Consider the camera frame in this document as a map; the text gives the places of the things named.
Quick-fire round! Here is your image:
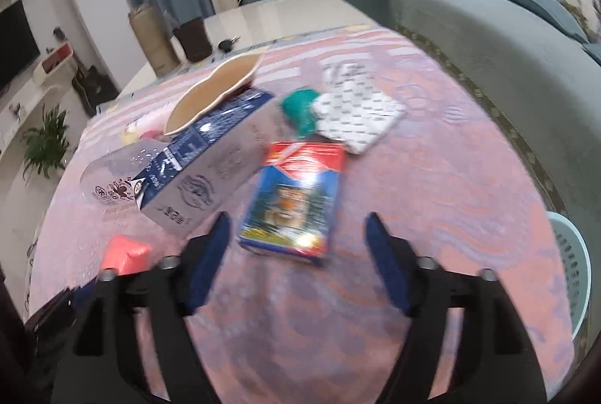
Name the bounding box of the pink floral printed cloth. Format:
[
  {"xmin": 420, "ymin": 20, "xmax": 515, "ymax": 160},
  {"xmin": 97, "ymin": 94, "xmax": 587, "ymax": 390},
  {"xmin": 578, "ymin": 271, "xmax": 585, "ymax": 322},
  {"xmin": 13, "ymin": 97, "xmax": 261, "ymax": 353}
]
[{"xmin": 26, "ymin": 26, "xmax": 578, "ymax": 404}]

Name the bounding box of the white wall shelf unit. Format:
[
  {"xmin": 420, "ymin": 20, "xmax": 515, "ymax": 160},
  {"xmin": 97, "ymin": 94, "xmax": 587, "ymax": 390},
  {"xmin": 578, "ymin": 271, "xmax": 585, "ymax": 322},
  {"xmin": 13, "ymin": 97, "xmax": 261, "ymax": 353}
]
[{"xmin": 0, "ymin": 0, "xmax": 80, "ymax": 161}]

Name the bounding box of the black television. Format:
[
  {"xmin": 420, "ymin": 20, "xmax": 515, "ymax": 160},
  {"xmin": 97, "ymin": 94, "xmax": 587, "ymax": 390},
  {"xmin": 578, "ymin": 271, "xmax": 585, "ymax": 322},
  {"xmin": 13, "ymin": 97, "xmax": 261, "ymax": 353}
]
[{"xmin": 0, "ymin": 0, "xmax": 41, "ymax": 92}]

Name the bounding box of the white refrigerator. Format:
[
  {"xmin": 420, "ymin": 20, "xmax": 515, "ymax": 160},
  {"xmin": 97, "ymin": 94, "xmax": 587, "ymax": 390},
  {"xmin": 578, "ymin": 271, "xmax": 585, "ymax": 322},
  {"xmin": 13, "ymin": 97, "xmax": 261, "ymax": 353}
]
[{"xmin": 60, "ymin": 0, "xmax": 142, "ymax": 92}]

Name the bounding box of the potted green plant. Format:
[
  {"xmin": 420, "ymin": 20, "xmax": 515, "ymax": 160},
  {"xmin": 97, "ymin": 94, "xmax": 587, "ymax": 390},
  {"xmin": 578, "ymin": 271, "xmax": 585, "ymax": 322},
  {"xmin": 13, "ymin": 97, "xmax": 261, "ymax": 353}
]
[{"xmin": 21, "ymin": 104, "xmax": 71, "ymax": 184}]

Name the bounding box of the beige shell-shaped dish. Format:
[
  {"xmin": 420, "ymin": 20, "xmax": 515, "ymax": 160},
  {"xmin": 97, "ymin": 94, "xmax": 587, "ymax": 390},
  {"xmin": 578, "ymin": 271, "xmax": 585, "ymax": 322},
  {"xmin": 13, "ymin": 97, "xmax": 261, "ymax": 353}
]
[{"xmin": 163, "ymin": 53, "xmax": 264, "ymax": 137}]

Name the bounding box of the dark brown cup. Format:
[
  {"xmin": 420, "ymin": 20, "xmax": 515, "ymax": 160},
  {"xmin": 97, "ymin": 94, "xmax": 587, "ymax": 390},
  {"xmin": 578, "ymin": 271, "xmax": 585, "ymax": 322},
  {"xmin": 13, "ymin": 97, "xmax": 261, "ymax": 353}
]
[{"xmin": 173, "ymin": 17, "xmax": 213, "ymax": 62}]

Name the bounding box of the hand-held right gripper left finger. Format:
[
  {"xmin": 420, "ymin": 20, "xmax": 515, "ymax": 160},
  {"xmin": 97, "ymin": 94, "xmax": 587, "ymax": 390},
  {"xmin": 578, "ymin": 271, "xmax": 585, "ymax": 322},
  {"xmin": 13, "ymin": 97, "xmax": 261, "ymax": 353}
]
[{"xmin": 49, "ymin": 211, "xmax": 233, "ymax": 404}]

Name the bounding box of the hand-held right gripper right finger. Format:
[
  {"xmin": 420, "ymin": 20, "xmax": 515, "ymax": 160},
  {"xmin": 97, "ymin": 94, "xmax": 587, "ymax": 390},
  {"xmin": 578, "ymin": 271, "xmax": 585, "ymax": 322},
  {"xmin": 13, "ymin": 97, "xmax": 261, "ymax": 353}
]
[{"xmin": 365, "ymin": 211, "xmax": 550, "ymax": 404}]

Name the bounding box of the orange packet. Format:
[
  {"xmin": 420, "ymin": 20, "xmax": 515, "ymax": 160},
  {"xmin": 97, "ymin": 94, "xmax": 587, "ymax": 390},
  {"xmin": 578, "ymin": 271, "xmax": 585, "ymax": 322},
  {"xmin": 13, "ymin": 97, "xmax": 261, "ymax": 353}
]
[{"xmin": 101, "ymin": 234, "xmax": 153, "ymax": 278}]

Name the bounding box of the blue and white milk carton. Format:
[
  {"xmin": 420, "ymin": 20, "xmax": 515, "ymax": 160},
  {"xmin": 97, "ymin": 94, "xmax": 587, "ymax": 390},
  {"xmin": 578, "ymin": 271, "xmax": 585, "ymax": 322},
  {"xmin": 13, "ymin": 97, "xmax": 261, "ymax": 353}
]
[{"xmin": 131, "ymin": 87, "xmax": 282, "ymax": 240}]

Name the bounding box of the teal wrapper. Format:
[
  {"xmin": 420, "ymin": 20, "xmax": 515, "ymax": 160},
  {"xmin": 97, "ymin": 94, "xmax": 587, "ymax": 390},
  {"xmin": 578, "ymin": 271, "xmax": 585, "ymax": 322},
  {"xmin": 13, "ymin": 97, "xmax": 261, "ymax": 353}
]
[{"xmin": 281, "ymin": 89, "xmax": 320, "ymax": 137}]

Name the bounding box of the blue-grey sofa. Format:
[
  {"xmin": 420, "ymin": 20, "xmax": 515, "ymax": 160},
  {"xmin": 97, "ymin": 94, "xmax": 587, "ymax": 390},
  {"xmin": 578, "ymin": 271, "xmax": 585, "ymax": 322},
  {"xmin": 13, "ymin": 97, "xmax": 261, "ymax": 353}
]
[{"xmin": 239, "ymin": 0, "xmax": 601, "ymax": 339}]

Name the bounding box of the light blue plastic basket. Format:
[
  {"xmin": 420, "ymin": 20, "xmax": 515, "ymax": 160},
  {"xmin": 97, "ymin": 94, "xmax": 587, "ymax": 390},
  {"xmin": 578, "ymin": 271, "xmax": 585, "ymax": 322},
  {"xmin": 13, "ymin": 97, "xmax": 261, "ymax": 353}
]
[{"xmin": 547, "ymin": 211, "xmax": 592, "ymax": 336}]

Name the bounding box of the beige thermos flask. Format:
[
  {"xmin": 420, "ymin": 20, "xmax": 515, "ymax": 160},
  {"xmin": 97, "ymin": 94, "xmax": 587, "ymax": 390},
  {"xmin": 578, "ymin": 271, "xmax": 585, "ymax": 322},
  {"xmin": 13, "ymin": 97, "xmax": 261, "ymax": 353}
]
[{"xmin": 128, "ymin": 5, "xmax": 181, "ymax": 74}]

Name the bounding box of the white patterned packet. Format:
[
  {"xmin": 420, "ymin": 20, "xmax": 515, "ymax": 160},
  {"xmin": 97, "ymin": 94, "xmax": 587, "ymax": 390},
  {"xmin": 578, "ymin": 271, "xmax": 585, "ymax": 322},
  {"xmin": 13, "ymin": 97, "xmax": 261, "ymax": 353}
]
[{"xmin": 312, "ymin": 61, "xmax": 407, "ymax": 155}]

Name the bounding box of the pink and yellow wrapper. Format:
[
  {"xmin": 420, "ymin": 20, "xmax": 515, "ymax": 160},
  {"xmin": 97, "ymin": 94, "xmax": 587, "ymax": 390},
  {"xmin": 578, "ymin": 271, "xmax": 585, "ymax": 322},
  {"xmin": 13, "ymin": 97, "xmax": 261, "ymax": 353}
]
[{"xmin": 121, "ymin": 113, "xmax": 174, "ymax": 146}]

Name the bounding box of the blue and red snack box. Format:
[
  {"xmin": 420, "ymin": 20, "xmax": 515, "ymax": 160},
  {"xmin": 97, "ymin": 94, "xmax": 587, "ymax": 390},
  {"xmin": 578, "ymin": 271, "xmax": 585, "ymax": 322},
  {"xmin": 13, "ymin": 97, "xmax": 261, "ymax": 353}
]
[{"xmin": 239, "ymin": 141, "xmax": 348, "ymax": 266}]

